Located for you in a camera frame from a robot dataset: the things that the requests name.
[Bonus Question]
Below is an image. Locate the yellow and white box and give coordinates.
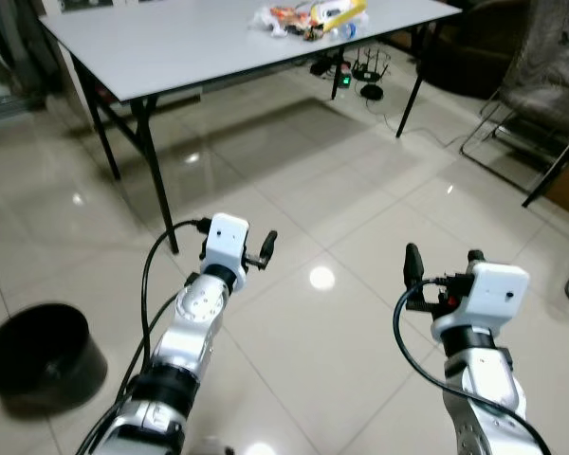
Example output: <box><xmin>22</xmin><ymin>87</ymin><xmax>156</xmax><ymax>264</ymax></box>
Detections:
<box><xmin>308</xmin><ymin>0</ymin><xmax>369</xmax><ymax>29</ymax></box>

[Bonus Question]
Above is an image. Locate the black round rubbish bin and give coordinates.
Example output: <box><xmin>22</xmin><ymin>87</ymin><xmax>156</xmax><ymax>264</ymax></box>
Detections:
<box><xmin>0</xmin><ymin>302</ymin><xmax>110</xmax><ymax>420</ymax></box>

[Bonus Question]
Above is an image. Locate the power strip with green light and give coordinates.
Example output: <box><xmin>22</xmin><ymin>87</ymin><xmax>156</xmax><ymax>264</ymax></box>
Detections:
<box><xmin>332</xmin><ymin>62</ymin><xmax>355</xmax><ymax>100</ymax></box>

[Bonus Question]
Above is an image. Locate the black router with antennas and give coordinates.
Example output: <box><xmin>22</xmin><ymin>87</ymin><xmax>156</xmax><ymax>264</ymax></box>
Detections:
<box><xmin>351</xmin><ymin>52</ymin><xmax>392</xmax><ymax>86</ymax></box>

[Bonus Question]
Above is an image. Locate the dark armchair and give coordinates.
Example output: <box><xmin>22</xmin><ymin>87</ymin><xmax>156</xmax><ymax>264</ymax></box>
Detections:
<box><xmin>419</xmin><ymin>0</ymin><xmax>534</xmax><ymax>98</ymax></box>

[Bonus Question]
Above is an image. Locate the white folding table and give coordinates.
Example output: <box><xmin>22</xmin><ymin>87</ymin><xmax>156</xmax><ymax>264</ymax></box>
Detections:
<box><xmin>38</xmin><ymin>0</ymin><xmax>464</xmax><ymax>255</ymax></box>

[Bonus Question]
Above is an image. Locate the white crumpled plastic wrapper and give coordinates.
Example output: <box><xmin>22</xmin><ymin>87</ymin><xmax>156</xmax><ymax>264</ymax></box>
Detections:
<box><xmin>249</xmin><ymin>8</ymin><xmax>290</xmax><ymax>39</ymax></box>

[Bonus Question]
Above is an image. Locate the orange snack packet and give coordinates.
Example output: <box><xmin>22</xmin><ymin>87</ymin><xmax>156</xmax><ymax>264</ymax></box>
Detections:
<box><xmin>266</xmin><ymin>6</ymin><xmax>314</xmax><ymax>29</ymax></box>

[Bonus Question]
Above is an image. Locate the grey curtain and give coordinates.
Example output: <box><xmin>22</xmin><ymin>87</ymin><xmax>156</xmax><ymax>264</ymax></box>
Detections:
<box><xmin>0</xmin><ymin>0</ymin><xmax>72</xmax><ymax>100</ymax></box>

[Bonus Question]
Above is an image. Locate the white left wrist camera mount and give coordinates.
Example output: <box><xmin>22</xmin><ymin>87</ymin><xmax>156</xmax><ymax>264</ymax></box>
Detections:
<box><xmin>201</xmin><ymin>213</ymin><xmax>251</xmax><ymax>276</ymax></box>

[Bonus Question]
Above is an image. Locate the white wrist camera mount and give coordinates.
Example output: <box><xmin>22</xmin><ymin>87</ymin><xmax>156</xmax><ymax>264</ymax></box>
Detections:
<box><xmin>201</xmin><ymin>213</ymin><xmax>251</xmax><ymax>276</ymax></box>
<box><xmin>432</xmin><ymin>263</ymin><xmax>531</xmax><ymax>340</ymax></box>

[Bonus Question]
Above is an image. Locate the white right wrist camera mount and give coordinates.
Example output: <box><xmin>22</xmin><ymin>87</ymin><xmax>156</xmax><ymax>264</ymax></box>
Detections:
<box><xmin>432</xmin><ymin>263</ymin><xmax>531</xmax><ymax>340</ymax></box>

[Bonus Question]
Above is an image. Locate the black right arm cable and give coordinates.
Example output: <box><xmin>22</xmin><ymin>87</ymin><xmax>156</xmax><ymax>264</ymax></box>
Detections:
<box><xmin>392</xmin><ymin>277</ymin><xmax>553</xmax><ymax>455</ymax></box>

